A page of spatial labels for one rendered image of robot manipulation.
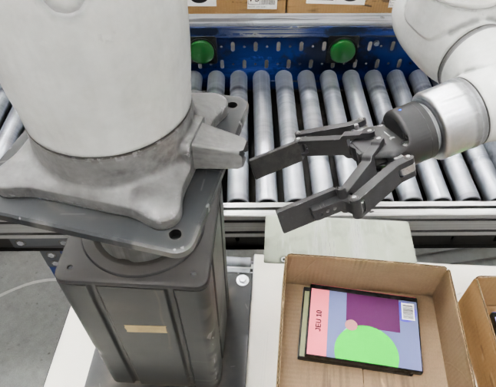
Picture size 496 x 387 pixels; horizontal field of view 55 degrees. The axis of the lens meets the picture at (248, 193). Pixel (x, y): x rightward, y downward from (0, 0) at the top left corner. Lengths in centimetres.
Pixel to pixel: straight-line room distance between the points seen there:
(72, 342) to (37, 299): 101
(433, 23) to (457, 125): 17
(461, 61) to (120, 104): 45
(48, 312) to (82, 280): 130
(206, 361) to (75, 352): 27
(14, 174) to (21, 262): 156
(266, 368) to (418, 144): 46
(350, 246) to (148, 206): 63
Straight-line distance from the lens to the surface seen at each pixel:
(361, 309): 88
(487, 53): 67
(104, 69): 36
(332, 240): 99
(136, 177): 43
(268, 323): 88
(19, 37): 36
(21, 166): 48
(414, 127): 59
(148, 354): 73
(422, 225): 112
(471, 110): 61
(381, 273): 89
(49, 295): 191
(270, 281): 92
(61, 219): 45
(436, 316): 94
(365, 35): 140
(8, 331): 189
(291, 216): 53
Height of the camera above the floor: 154
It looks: 49 degrees down
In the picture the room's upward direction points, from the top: straight up
